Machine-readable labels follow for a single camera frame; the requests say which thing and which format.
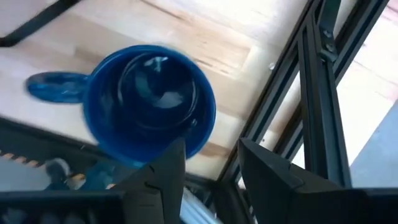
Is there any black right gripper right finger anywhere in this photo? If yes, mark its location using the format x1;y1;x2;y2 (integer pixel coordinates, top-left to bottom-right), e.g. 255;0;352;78
237;138;398;224

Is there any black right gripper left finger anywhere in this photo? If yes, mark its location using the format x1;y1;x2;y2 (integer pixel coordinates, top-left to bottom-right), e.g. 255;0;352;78
0;138;187;224

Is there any blue glazed mug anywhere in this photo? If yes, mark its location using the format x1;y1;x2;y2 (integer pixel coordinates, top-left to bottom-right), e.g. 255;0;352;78
25;44;217;169

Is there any silver metal rail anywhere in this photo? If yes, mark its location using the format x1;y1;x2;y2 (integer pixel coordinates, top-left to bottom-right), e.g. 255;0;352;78
179;186;223;224

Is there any black table frame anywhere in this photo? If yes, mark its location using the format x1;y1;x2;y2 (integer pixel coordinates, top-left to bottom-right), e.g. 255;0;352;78
0;0;391;224

